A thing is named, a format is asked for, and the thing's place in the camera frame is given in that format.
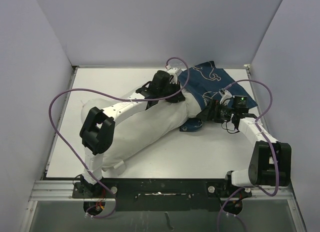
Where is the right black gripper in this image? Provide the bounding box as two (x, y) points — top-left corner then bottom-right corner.
(196, 99), (236, 124)

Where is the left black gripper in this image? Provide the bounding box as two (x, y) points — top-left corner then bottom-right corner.
(158, 80), (185, 103)

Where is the dark blue embroidered pillowcase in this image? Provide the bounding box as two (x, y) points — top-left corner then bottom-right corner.
(178, 60), (258, 134)

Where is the white pillow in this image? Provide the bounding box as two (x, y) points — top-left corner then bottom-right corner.
(80, 88), (208, 175)

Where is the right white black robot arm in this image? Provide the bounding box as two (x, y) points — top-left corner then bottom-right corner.
(197, 96), (292, 196)

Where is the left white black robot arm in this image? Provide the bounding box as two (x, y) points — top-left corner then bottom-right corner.
(79, 68), (185, 197)

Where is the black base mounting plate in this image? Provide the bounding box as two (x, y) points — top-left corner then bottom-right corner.
(72, 178), (252, 214)

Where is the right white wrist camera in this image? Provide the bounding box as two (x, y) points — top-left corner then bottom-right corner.
(219, 89), (233, 106)

